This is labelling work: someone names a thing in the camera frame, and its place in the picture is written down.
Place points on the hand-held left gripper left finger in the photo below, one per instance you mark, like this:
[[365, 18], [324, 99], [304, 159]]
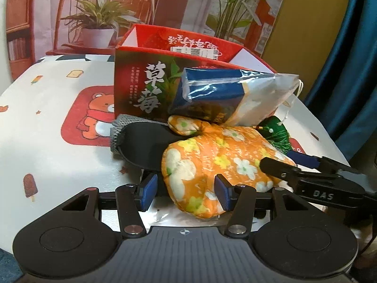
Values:
[[148, 193]]

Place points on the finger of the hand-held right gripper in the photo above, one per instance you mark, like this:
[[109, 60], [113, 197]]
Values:
[[303, 159], [277, 168]]

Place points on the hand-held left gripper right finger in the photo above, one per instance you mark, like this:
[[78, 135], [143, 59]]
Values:
[[222, 194]]

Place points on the green tassel ornament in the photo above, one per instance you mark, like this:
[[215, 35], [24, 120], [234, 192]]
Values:
[[277, 135]]

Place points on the orange floral cloth pouch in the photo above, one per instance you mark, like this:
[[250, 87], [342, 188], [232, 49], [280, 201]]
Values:
[[212, 153]]

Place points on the black cloth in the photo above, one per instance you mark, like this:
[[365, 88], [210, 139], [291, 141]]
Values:
[[141, 141]]

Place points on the grey knit headband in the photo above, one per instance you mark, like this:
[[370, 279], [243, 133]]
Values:
[[116, 132]]

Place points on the tissue pack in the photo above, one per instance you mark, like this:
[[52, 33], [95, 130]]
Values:
[[206, 94]]

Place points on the red strawberry print box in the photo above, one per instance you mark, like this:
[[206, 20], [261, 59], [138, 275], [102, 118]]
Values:
[[132, 73]]

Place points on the blue curtain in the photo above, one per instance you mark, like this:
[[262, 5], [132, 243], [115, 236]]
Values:
[[347, 64]]

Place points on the bear print tablecloth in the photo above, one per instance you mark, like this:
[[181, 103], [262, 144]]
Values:
[[44, 123]]

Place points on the printed room scene backdrop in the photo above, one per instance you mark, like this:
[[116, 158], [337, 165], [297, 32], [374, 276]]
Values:
[[176, 0]]

